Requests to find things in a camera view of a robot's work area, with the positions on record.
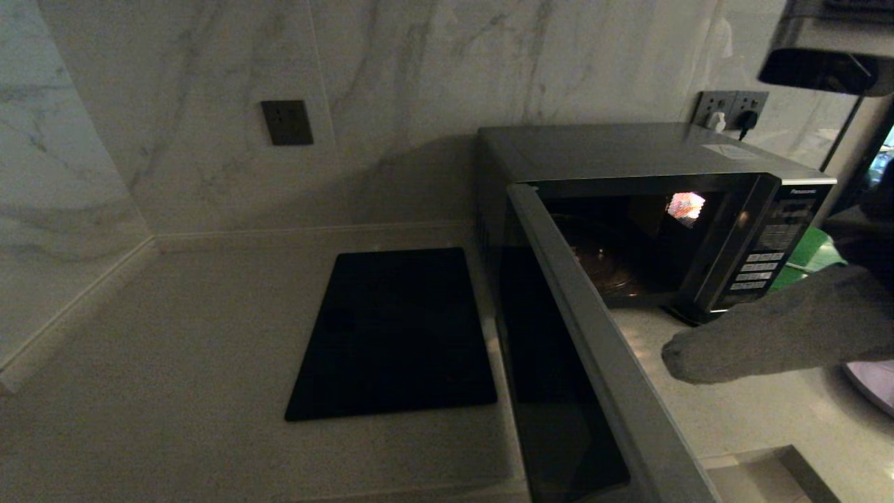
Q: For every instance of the black glass microwave door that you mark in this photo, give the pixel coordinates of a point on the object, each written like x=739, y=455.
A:
x=580, y=335

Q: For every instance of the purple plate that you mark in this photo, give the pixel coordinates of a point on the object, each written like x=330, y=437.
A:
x=873, y=384

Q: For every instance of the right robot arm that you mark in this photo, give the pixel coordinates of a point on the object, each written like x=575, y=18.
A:
x=789, y=332

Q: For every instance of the silver black microwave oven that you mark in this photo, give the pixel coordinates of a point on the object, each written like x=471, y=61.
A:
x=614, y=150

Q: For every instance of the black induction cooktop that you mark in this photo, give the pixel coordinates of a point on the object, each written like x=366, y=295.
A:
x=391, y=335

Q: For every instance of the white power plug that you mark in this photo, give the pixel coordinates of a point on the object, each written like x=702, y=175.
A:
x=715, y=121

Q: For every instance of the black power plug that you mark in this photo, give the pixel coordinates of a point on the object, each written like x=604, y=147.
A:
x=747, y=122

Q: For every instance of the green cutting board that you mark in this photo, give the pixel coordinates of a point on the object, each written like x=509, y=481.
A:
x=810, y=255

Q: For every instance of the white cabinet front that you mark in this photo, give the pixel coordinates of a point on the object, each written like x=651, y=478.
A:
x=768, y=482

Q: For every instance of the dark single wall socket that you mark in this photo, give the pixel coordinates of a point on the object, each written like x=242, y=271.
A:
x=287, y=123

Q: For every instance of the double wall socket with plugs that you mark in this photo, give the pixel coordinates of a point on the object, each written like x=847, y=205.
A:
x=752, y=102
x=710, y=103

